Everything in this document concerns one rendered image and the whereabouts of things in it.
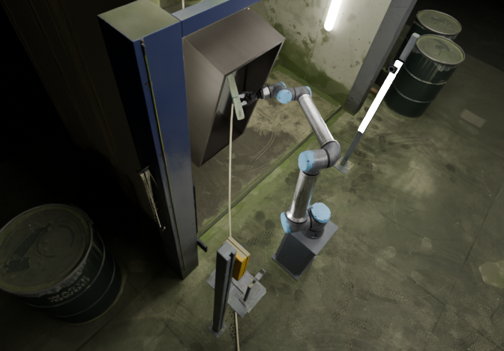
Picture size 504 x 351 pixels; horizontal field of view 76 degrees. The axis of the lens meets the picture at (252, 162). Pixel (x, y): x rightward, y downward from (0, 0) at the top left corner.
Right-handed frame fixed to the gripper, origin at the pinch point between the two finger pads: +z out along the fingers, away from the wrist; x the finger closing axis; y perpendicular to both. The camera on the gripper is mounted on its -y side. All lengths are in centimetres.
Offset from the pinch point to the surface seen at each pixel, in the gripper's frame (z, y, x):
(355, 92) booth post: -167, 150, -38
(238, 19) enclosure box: -18, 3, 51
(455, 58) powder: -273, 109, -29
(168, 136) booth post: 42, -87, -2
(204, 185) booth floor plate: 41, 97, -77
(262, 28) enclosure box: -32, 1, 41
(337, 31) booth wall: -154, 139, 36
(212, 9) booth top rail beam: 13, -107, 37
